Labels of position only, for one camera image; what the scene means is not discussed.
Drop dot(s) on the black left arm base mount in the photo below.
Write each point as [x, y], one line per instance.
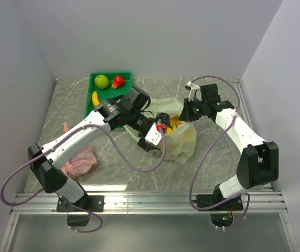
[79, 214]

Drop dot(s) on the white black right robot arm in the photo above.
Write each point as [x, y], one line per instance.
[259, 160]

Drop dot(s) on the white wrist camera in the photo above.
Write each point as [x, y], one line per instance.
[153, 136]
[194, 91]

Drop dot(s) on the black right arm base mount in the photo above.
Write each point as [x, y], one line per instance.
[222, 215]

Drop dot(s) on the aluminium table edge rail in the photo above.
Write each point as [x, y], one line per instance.
[147, 203]

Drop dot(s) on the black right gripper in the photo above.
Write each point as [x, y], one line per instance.
[186, 115]

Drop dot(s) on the yellow fake banana bunch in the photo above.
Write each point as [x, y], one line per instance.
[174, 124]

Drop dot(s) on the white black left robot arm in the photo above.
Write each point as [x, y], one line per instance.
[110, 114]

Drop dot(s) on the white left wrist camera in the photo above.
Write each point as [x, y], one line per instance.
[153, 136]

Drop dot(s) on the pink plastic bag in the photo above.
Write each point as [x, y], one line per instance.
[81, 163]

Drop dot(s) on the light green plastic bag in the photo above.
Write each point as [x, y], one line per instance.
[180, 144]

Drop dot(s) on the green fake apple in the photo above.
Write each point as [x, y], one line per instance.
[101, 81]

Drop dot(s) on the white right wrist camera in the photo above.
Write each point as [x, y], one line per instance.
[194, 91]

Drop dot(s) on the single yellow fake banana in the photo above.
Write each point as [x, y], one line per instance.
[95, 99]

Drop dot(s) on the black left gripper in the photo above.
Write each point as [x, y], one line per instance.
[163, 117]

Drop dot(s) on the red fake strawberry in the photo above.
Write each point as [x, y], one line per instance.
[118, 82]

